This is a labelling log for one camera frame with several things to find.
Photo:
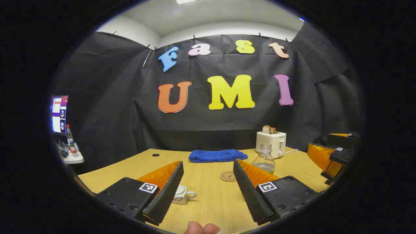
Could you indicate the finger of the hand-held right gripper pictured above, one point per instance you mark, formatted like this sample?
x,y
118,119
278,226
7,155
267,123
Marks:
x,y
338,155
343,140

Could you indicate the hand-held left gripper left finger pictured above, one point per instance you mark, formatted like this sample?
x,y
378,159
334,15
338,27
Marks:
x,y
165,195

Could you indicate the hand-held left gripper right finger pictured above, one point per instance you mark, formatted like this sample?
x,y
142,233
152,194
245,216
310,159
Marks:
x,y
248,195

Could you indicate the white teacup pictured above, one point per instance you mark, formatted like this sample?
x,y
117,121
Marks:
x,y
182,196

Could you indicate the white teacup lid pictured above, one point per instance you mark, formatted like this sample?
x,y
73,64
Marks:
x,y
181,187

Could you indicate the round brown coaster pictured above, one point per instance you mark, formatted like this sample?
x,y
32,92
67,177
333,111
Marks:
x,y
227,176

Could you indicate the clear green label water bottle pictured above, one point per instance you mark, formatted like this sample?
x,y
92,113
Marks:
x,y
265,161

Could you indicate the red cap plastic bottle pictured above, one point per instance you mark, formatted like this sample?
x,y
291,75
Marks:
x,y
71,143

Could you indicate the blue towel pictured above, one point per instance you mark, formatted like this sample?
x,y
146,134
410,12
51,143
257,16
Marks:
x,y
216,155

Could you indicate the white toaster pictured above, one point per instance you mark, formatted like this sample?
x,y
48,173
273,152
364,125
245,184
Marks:
x,y
276,141

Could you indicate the toasted bread slice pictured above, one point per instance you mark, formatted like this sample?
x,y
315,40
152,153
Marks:
x,y
273,130
266,129

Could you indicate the white side table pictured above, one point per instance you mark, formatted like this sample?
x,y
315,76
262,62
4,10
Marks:
x,y
74,159

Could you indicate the black backdrop cloth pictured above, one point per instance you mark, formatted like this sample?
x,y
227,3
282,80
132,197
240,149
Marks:
x,y
113,97

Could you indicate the black keyboard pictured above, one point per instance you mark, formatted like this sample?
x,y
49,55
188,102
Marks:
x,y
63,152

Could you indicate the computer monitor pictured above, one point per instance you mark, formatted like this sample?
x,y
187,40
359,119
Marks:
x,y
59,113

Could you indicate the ceiling light panel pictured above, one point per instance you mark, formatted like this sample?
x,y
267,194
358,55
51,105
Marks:
x,y
186,1

